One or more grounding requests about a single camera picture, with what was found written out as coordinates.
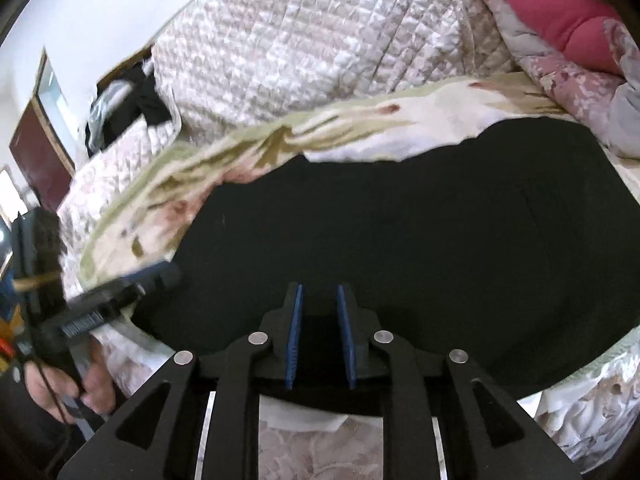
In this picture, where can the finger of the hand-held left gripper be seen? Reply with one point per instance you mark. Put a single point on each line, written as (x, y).
(157, 275)

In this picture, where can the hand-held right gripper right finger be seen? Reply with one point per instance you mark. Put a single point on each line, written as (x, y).
(346, 340)

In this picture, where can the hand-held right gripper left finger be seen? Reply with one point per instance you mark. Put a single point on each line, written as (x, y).
(295, 340)

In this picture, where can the black pants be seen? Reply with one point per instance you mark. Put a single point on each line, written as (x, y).
(400, 240)

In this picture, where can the person's left hand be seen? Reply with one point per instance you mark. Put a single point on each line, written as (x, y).
(97, 380)

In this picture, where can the pink lace sheet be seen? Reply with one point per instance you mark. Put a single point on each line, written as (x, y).
(320, 447)

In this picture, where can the dark red door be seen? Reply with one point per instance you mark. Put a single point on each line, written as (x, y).
(42, 150)

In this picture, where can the black garment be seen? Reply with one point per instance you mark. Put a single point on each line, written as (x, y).
(142, 97)

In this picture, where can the light blue garment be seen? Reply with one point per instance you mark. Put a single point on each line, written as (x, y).
(102, 105)

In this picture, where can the cream fleece blanket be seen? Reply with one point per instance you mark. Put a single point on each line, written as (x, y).
(280, 140)

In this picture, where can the white quilted bedspread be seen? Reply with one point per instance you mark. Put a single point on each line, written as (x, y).
(310, 50)

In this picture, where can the pink floral comforter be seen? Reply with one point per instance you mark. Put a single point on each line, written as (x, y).
(565, 60)

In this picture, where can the pink pillow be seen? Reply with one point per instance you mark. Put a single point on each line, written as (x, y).
(565, 15)

